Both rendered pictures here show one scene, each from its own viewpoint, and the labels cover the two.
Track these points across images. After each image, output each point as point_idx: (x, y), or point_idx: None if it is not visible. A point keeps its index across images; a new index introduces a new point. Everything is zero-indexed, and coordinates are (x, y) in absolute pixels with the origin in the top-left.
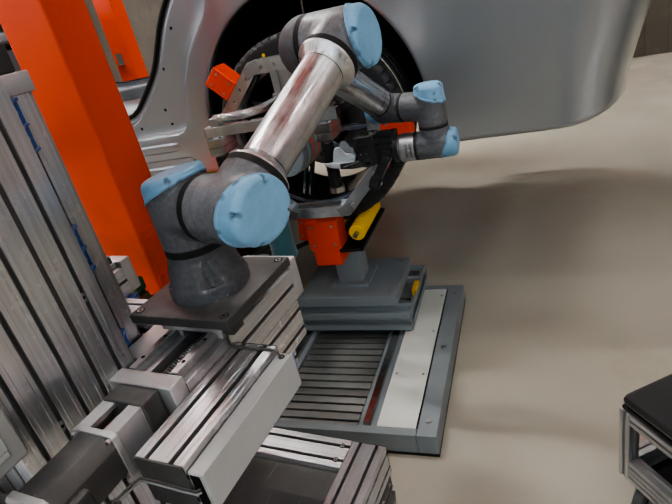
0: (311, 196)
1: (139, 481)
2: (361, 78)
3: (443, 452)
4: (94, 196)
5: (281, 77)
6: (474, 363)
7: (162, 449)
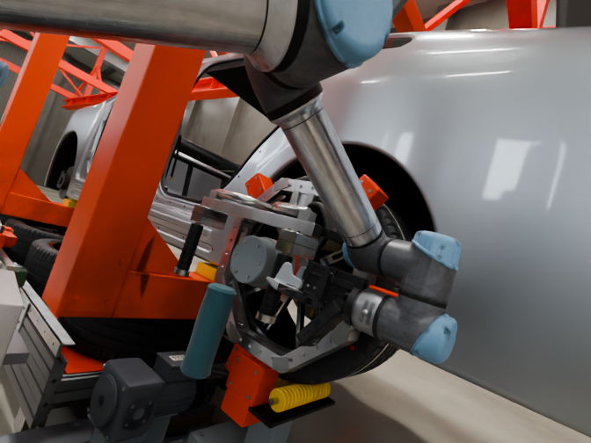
0: (267, 332)
1: None
2: (348, 170)
3: None
4: (86, 196)
5: (300, 200)
6: None
7: None
